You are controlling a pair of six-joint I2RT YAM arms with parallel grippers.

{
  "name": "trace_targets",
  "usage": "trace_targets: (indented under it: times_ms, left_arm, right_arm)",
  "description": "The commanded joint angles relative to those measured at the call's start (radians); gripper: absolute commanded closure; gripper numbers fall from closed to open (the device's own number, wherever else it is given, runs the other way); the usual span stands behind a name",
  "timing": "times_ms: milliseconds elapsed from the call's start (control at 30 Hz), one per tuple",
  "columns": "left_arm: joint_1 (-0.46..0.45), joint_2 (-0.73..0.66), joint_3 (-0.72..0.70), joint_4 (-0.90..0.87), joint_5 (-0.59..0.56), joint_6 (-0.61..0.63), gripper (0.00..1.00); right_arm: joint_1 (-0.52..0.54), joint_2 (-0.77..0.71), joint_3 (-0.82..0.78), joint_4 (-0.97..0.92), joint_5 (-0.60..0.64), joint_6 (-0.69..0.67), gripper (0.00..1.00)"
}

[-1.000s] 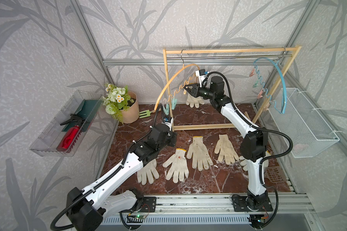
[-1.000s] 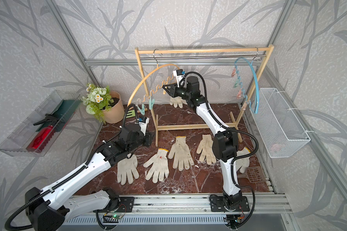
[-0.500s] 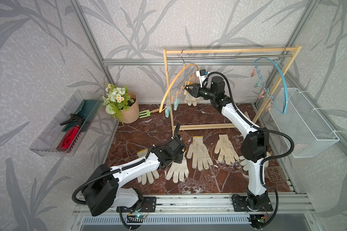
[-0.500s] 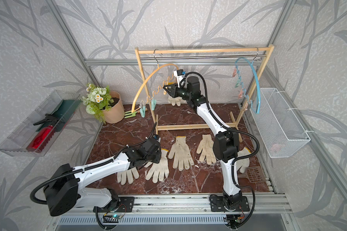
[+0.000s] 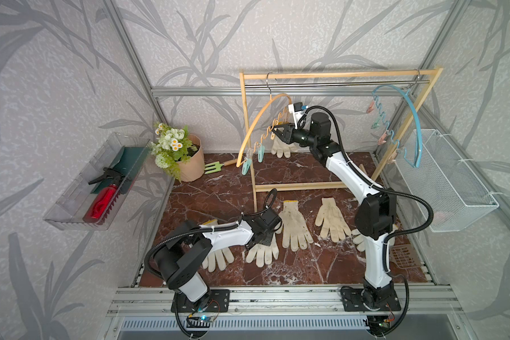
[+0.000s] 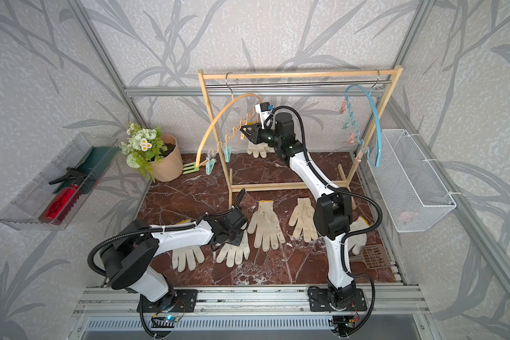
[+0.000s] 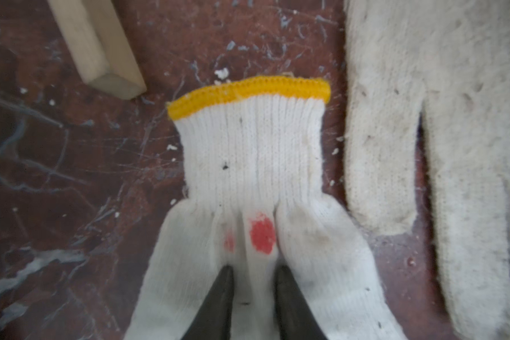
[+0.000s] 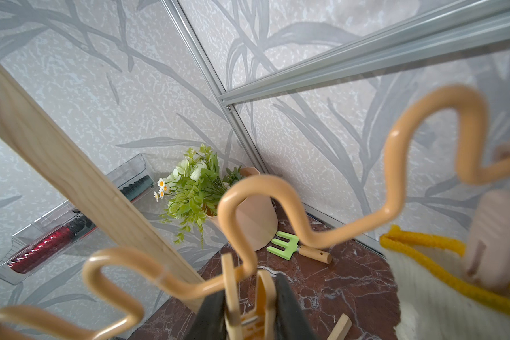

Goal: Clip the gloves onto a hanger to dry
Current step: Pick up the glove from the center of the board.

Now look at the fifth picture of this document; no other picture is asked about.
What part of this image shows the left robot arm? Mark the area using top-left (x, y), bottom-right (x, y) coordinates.
top-left (144, 189), bottom-right (282, 303)

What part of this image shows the red spray bottle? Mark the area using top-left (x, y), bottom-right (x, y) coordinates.
top-left (83, 167), bottom-right (125, 225)

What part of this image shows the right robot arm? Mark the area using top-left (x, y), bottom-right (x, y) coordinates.
top-left (272, 103), bottom-right (434, 300)

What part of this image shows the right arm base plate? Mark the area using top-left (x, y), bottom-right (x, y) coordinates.
top-left (339, 282), bottom-right (402, 312)

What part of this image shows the potted white flower plant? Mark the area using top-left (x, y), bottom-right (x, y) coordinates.
top-left (150, 123), bottom-right (205, 182)

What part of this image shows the wooden clothes rack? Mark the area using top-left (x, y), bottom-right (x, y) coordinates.
top-left (239, 67), bottom-right (444, 216)

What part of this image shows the blue clip hanger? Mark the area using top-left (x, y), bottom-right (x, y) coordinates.
top-left (365, 69), bottom-right (424, 169)

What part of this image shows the white wire basket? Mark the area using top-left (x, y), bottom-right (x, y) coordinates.
top-left (396, 129), bottom-right (500, 233)

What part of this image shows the clear plastic wall bin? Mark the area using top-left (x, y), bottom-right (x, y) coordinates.
top-left (43, 133), bottom-right (150, 231)

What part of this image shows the white glove red spot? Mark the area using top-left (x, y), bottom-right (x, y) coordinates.
top-left (245, 235), bottom-right (279, 268)

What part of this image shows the green trowel scoop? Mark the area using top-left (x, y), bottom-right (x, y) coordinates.
top-left (89, 147), bottom-right (149, 195)

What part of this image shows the orange clip hanger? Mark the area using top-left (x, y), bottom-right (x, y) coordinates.
top-left (235, 72), bottom-right (293, 172)

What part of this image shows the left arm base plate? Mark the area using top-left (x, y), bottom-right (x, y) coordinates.
top-left (171, 289), bottom-right (231, 313)

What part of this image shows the teal clothespin clip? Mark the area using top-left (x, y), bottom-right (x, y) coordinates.
top-left (242, 157), bottom-right (253, 176)

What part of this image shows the green garden fork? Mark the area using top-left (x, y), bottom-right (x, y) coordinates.
top-left (204, 159), bottom-right (237, 174)

